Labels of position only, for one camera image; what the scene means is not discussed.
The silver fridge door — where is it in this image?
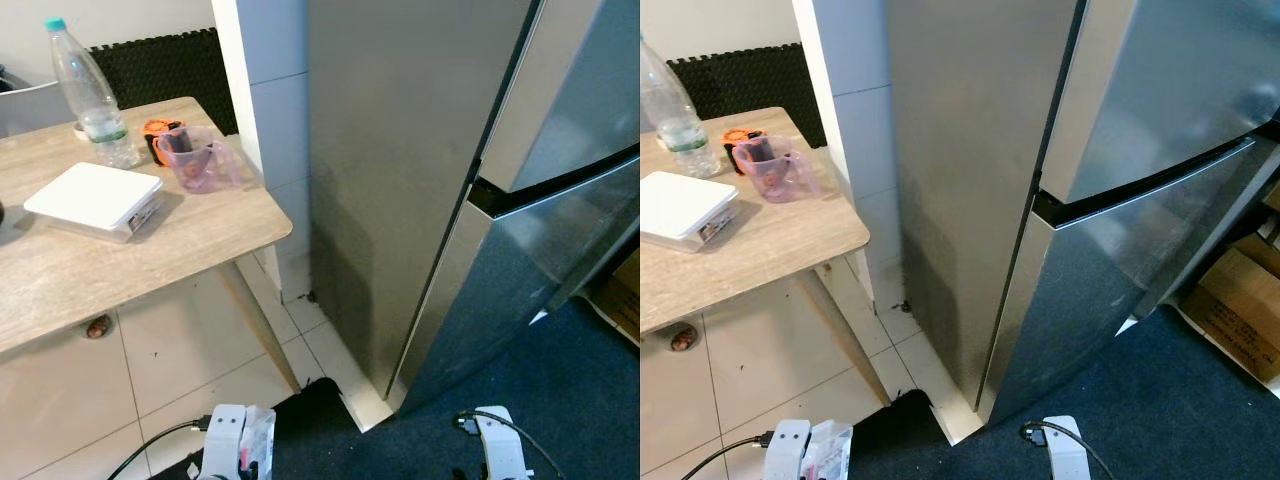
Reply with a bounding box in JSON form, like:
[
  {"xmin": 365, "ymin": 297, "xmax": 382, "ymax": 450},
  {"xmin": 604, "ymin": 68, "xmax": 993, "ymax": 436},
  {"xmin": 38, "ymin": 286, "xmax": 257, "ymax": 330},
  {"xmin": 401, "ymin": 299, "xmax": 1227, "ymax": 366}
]
[
  {"xmin": 395, "ymin": 148, "xmax": 641, "ymax": 413},
  {"xmin": 985, "ymin": 135, "xmax": 1280, "ymax": 426}
]

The white lidded food container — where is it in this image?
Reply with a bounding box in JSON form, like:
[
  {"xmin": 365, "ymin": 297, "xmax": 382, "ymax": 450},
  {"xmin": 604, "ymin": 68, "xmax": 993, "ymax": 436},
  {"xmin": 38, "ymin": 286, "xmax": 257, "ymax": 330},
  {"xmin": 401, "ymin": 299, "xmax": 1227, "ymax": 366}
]
[
  {"xmin": 23, "ymin": 162, "xmax": 166, "ymax": 244},
  {"xmin": 640, "ymin": 171, "xmax": 741, "ymax": 253}
]

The brown cardboard box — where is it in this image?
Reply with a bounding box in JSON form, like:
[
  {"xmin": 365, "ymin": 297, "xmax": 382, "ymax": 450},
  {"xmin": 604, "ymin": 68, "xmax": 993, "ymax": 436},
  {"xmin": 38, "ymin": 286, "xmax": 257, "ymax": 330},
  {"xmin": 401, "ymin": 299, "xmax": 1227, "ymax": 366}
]
[
  {"xmin": 1180, "ymin": 230, "xmax": 1280, "ymax": 386},
  {"xmin": 600, "ymin": 250, "xmax": 641, "ymax": 341}
]

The clear plastic water bottle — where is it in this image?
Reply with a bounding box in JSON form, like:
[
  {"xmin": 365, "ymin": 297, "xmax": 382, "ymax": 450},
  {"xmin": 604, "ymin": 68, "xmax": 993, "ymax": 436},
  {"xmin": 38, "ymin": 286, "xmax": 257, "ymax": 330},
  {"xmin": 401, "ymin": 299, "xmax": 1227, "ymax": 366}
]
[
  {"xmin": 640, "ymin": 35, "xmax": 723, "ymax": 179},
  {"xmin": 45, "ymin": 17, "xmax": 141, "ymax": 169}
]

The orange black tape measure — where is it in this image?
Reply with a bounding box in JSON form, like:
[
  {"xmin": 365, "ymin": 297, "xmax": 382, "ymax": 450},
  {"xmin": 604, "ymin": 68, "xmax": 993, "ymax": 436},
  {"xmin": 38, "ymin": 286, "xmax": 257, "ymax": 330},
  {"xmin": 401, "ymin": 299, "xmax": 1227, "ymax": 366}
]
[
  {"xmin": 143, "ymin": 118, "xmax": 186, "ymax": 166},
  {"xmin": 722, "ymin": 128, "xmax": 769, "ymax": 176}
]

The light wooden table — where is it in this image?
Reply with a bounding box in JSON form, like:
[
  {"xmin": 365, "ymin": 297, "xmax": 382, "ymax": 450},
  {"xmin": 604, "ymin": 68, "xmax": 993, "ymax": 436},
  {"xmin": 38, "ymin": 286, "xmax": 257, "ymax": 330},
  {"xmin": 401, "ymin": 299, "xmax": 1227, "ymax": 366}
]
[
  {"xmin": 0, "ymin": 97, "xmax": 301, "ymax": 393},
  {"xmin": 640, "ymin": 107, "xmax": 891, "ymax": 406}
]

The large dark blue carpet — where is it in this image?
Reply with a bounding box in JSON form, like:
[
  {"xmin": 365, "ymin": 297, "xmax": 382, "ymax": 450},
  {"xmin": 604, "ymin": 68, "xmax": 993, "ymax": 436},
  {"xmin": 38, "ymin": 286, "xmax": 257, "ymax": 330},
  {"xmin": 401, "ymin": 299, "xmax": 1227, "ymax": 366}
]
[
  {"xmin": 850, "ymin": 305, "xmax": 1280, "ymax": 480},
  {"xmin": 270, "ymin": 295, "xmax": 641, "ymax": 480}
]

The black foam wall panel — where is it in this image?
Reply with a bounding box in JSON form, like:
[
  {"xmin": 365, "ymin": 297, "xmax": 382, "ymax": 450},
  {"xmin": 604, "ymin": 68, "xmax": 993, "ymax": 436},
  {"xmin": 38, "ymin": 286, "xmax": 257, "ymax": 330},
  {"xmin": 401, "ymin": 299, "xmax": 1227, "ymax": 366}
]
[
  {"xmin": 88, "ymin": 28, "xmax": 239, "ymax": 136},
  {"xmin": 667, "ymin": 43, "xmax": 829, "ymax": 149}
]

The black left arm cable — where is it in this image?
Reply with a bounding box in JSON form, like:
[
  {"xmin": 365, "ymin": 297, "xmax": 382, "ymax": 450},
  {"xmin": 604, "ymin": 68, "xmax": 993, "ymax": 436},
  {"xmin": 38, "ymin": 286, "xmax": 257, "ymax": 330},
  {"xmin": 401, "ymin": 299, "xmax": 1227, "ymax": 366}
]
[
  {"xmin": 105, "ymin": 418, "xmax": 216, "ymax": 480},
  {"xmin": 690, "ymin": 430, "xmax": 776, "ymax": 480}
]

